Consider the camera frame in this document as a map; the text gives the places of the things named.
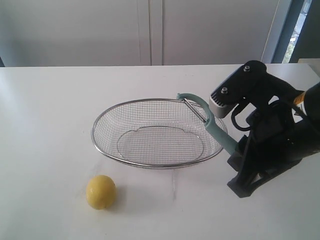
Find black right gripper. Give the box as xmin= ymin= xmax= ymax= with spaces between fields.
xmin=227 ymin=99 xmax=303 ymax=198

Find light blue vegetable peeler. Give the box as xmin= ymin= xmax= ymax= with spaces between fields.
xmin=176 ymin=93 xmax=238 ymax=155

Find yellow lemon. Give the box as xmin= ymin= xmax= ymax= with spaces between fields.
xmin=85 ymin=175 xmax=117 ymax=210

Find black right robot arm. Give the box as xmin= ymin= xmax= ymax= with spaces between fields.
xmin=227 ymin=84 xmax=320 ymax=198

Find white cabinet doors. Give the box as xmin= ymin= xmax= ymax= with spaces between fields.
xmin=0 ymin=0 xmax=279 ymax=67

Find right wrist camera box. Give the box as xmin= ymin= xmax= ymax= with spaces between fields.
xmin=209 ymin=60 xmax=302 ymax=119

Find oval wire mesh basket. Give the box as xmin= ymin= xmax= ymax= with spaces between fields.
xmin=91 ymin=98 xmax=223 ymax=169

